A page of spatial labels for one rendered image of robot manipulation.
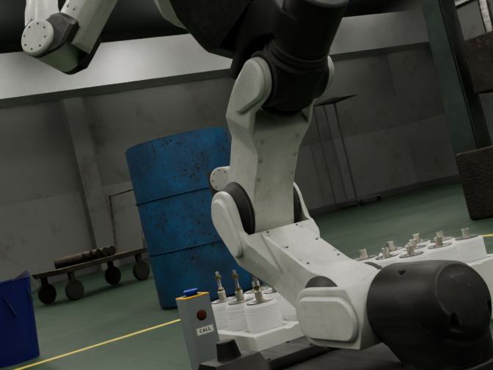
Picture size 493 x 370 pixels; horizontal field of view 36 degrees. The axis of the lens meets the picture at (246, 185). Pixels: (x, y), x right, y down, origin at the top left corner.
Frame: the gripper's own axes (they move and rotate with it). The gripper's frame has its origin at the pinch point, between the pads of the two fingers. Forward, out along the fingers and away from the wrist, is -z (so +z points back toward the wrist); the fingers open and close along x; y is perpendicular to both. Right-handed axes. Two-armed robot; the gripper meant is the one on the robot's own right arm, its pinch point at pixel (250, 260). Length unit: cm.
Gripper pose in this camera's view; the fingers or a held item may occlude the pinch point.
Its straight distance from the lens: 207.1
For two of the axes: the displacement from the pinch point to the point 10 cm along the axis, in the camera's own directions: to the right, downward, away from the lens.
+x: -2.0, 0.2, -9.8
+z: -2.3, -9.7, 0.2
